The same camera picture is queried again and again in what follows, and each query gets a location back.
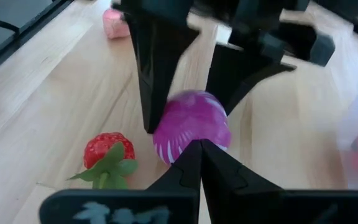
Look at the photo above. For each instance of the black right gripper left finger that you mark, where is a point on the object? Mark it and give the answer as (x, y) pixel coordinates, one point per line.
(166, 202)

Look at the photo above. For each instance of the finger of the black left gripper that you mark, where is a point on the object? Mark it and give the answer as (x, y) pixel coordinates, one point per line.
(235, 74)
(157, 68)

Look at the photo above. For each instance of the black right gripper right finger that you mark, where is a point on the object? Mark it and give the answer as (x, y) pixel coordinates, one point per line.
(259, 205)

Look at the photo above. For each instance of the small pink toy peach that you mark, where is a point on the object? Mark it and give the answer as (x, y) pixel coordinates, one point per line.
(115, 26)

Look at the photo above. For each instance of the purple white-striped toy ball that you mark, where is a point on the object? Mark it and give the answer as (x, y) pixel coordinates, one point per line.
(191, 121)

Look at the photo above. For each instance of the red toy strawberry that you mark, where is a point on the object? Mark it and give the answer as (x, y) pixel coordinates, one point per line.
(104, 146)

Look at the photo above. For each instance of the black aluminium table frame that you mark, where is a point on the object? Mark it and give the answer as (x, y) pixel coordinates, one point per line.
(23, 35)

